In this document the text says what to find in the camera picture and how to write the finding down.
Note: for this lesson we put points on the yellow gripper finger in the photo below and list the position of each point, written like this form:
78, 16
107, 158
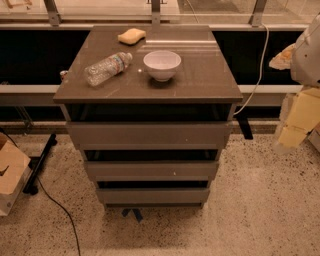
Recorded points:
288, 139
283, 59

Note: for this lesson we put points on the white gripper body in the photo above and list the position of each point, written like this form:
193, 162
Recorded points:
307, 61

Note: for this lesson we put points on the grey bottom drawer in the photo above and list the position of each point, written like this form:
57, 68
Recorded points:
152, 196

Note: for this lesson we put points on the grey drawer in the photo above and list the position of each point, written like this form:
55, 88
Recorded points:
151, 171
140, 136
152, 196

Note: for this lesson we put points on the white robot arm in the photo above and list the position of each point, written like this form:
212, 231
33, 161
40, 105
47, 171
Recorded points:
305, 63

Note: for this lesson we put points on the grey drawer cabinet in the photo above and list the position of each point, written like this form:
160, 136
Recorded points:
150, 120

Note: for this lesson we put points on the grey middle drawer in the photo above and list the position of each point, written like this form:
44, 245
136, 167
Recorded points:
151, 171

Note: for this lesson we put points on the grey top drawer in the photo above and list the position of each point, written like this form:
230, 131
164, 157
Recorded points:
140, 136

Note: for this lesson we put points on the cardboard box right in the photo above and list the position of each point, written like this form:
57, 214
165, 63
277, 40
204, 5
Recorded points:
314, 137

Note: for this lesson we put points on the cardboard box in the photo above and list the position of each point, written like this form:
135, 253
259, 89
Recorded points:
14, 171
314, 137

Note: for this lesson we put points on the white ceramic bowl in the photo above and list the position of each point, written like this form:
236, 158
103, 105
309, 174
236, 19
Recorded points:
162, 65

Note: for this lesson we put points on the yellow sponge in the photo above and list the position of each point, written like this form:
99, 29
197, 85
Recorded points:
132, 36

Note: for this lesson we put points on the clear plastic water bottle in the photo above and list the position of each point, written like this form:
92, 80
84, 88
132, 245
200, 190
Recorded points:
107, 68

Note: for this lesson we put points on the red soda can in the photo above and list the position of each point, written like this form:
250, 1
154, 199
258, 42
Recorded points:
63, 74

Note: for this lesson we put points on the black stand bar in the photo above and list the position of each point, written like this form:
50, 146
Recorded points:
36, 165

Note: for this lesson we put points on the cardboard box left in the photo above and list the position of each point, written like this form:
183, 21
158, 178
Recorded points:
14, 171

